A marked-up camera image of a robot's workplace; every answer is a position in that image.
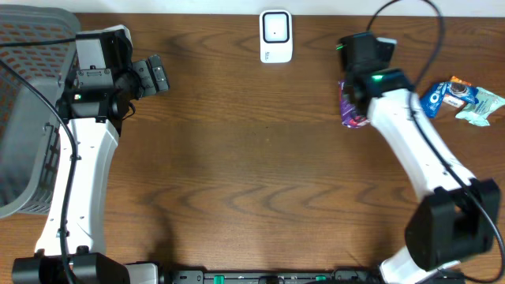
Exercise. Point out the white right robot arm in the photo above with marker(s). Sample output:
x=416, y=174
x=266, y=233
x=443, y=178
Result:
x=456, y=217

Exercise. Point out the red purple pad package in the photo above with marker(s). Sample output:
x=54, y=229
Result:
x=349, y=116

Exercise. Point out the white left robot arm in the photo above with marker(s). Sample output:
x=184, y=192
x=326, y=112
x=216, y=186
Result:
x=71, y=248

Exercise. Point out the white barcode scanner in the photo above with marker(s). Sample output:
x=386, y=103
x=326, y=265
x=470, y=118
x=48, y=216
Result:
x=276, y=36

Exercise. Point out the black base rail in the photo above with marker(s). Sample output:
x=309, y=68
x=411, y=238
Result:
x=276, y=277

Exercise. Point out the grey plastic basket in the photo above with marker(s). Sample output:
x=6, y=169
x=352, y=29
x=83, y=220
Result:
x=36, y=49

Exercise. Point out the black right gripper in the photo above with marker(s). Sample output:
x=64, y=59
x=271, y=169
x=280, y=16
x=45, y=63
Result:
x=351, y=93

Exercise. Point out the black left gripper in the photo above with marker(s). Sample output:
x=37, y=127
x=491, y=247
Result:
x=150, y=75

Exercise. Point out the green wet wipes pack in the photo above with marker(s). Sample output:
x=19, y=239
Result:
x=477, y=114

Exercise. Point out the blue Oreo cookie pack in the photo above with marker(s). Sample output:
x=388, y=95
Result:
x=433, y=99

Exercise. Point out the orange Kleenex tissue pack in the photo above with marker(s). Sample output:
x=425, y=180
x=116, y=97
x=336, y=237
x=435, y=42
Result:
x=458, y=92

